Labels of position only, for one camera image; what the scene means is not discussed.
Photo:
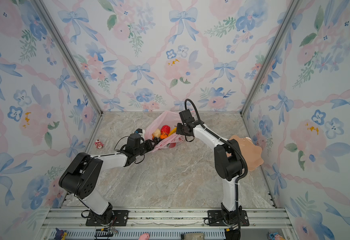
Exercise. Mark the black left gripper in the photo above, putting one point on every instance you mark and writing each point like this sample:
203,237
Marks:
150,146

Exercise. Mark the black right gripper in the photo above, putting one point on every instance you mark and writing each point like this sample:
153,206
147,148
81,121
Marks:
179,126

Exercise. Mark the pink plastic bag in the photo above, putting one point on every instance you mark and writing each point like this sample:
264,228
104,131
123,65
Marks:
166,118

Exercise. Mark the peach scalloped plastic bowl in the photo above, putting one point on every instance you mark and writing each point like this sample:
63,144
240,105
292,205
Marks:
251,153

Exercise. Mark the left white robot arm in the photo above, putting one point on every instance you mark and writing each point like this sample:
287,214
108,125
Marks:
81,176

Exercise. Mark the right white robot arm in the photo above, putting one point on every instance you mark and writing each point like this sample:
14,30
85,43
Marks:
228,159

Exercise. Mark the fake yellow banana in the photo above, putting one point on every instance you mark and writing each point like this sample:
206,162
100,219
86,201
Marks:
172,131

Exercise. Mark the fake orange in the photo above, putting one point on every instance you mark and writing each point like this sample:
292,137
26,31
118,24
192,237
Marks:
163,136

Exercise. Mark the small red white figurine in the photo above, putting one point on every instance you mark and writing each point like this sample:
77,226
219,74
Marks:
98,144

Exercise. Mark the pink toy at front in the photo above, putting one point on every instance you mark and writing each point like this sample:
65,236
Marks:
144,236

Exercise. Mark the grey box at front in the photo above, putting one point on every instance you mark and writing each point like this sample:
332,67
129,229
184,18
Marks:
193,236

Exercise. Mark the purple toy at front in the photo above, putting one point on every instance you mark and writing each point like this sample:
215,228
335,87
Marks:
60,234

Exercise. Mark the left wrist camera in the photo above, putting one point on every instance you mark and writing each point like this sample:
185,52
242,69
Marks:
140,131

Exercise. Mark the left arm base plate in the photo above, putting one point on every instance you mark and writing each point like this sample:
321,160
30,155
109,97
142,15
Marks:
113,218

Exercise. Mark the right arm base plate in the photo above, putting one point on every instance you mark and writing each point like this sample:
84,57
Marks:
224,219

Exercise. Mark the aluminium rail frame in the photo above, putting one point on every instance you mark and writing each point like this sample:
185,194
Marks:
166,224

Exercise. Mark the right aluminium corner post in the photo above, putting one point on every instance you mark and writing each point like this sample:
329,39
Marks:
286,23

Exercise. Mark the aluminium corner post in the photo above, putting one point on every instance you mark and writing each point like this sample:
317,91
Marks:
286,23
41,9

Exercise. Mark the left aluminium corner post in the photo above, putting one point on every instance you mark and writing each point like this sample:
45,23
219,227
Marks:
41,9

